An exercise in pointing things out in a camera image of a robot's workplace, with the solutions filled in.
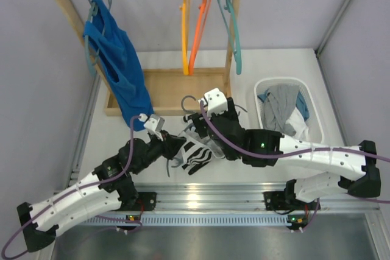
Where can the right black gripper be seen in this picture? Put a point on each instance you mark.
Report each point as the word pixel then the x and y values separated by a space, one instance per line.
pixel 230 113

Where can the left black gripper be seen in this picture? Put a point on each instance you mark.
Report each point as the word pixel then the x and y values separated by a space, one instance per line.
pixel 170 145

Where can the black white striped tank top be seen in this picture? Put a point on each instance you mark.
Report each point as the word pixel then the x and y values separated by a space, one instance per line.
pixel 196 152

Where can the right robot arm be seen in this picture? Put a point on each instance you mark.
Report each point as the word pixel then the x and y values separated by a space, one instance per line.
pixel 341 170

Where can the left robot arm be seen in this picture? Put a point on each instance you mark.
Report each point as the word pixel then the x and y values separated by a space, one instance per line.
pixel 108 187

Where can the blue tank top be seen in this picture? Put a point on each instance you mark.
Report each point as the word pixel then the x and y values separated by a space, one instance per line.
pixel 120 63

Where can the orange hanger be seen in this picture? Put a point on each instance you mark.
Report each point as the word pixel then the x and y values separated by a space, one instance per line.
pixel 204 9

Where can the teal hanger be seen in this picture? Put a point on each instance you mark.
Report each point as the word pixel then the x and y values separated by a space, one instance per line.
pixel 229 13

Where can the yellow hanger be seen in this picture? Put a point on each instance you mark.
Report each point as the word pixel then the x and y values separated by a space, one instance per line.
pixel 185 9

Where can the grey-blue hanger under blue top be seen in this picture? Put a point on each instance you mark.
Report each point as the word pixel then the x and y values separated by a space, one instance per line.
pixel 92 58

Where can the wooden clothes rack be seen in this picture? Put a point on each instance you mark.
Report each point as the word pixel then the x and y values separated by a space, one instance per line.
pixel 166 86

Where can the grey garment in basket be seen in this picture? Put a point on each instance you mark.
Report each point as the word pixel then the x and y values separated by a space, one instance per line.
pixel 278 106

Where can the white perforated laundry basket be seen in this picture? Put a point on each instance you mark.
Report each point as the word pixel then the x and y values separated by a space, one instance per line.
pixel 315 129

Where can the white garment in basket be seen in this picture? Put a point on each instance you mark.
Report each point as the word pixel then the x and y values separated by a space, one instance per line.
pixel 297 127

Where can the blue garment in basket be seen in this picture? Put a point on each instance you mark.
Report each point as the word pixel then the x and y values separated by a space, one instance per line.
pixel 301 105

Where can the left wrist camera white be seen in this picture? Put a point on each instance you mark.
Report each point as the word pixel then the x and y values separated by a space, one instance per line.
pixel 153 124

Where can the aluminium mounting rail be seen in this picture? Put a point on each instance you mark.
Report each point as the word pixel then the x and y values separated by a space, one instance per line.
pixel 198 197

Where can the white slotted cable duct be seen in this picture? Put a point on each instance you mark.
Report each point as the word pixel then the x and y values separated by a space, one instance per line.
pixel 192 220

